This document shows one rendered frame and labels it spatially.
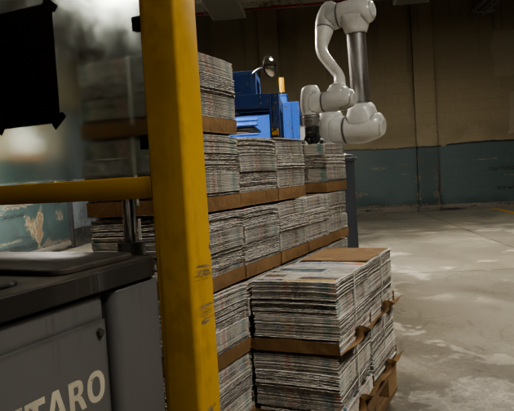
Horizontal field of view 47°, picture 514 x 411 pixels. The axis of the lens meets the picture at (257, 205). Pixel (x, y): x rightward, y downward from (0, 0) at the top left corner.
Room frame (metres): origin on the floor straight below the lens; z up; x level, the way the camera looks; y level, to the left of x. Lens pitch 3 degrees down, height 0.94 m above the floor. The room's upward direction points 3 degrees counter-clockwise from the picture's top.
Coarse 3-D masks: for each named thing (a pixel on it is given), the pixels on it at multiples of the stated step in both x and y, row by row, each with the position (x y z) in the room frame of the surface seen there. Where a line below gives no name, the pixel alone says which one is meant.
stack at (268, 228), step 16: (336, 192) 2.79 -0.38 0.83; (240, 208) 1.93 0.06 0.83; (256, 208) 1.97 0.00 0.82; (272, 208) 2.07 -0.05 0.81; (288, 208) 2.22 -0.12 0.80; (304, 208) 2.39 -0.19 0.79; (320, 208) 2.55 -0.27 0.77; (336, 208) 2.78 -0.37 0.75; (256, 224) 1.96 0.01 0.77; (272, 224) 2.07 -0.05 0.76; (288, 224) 2.21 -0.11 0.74; (304, 224) 2.36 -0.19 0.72; (320, 224) 2.56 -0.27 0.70; (336, 224) 2.76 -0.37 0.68; (256, 240) 1.95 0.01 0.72; (272, 240) 2.07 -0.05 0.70; (288, 240) 2.21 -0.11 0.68; (304, 240) 2.37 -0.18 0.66; (256, 256) 1.95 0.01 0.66; (304, 256) 2.37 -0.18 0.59; (256, 368) 1.91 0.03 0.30; (256, 400) 1.89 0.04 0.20
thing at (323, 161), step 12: (312, 144) 2.73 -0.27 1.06; (324, 144) 2.70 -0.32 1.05; (336, 144) 2.86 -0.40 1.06; (312, 156) 2.73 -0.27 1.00; (324, 156) 2.70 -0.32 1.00; (336, 156) 2.84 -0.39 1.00; (312, 168) 2.79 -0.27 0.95; (324, 168) 2.71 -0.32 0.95; (336, 168) 2.83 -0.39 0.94; (312, 180) 2.74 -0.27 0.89; (324, 180) 2.71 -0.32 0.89; (336, 180) 2.84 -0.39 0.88; (312, 192) 2.75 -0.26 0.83; (324, 192) 2.73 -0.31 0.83
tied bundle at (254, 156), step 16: (240, 144) 1.89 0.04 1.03; (256, 144) 2.00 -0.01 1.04; (272, 144) 2.12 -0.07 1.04; (240, 160) 1.88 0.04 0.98; (256, 160) 1.98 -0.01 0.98; (272, 160) 2.10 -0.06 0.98; (240, 176) 1.89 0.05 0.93; (256, 176) 2.00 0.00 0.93; (272, 176) 2.10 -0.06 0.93; (240, 192) 1.89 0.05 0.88
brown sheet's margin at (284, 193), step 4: (280, 188) 2.15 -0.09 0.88; (284, 188) 2.19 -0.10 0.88; (288, 188) 2.23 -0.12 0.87; (292, 188) 2.26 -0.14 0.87; (296, 188) 2.31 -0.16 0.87; (300, 188) 2.35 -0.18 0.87; (304, 188) 2.39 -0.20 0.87; (280, 192) 2.15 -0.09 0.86; (284, 192) 2.19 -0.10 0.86; (288, 192) 2.23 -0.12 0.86; (292, 192) 2.27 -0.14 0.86; (296, 192) 2.31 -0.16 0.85; (300, 192) 2.35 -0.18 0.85; (304, 192) 2.39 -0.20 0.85; (280, 196) 2.15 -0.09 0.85; (284, 196) 2.19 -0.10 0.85; (288, 196) 2.23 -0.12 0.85; (292, 196) 2.26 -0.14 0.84; (296, 196) 2.31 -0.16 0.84; (300, 196) 2.35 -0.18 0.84
